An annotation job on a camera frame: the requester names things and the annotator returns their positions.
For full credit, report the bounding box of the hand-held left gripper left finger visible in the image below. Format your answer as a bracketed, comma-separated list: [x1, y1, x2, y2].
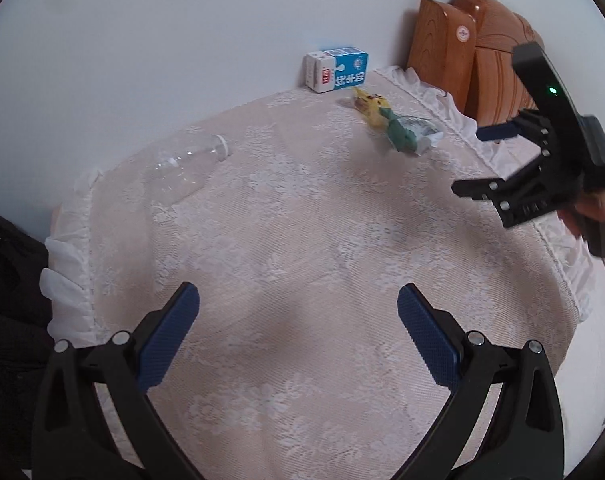
[32, 281, 204, 480]

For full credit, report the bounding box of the blue white milk carton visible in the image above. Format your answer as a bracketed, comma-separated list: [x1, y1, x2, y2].
[303, 46, 369, 95]

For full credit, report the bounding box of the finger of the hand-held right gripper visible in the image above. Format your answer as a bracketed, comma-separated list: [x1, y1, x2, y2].
[451, 152, 580, 229]
[476, 109, 554, 150]

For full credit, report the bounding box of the clear plastic bottle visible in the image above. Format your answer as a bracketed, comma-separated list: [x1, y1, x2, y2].
[141, 134, 229, 203]

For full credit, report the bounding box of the person's right hand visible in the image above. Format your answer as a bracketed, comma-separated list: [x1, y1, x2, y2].
[556, 190, 605, 247]

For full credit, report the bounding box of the yellow snack wrapper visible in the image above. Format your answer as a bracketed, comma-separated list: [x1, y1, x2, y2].
[351, 87, 392, 128]

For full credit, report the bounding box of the dark wooden chair back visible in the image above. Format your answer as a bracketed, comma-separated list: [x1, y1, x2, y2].
[455, 0, 545, 128]

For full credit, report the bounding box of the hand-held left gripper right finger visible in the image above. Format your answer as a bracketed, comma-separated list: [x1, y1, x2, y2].
[396, 283, 566, 480]

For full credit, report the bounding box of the green white snack wrapper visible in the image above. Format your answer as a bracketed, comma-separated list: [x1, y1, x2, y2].
[385, 112, 444, 156]

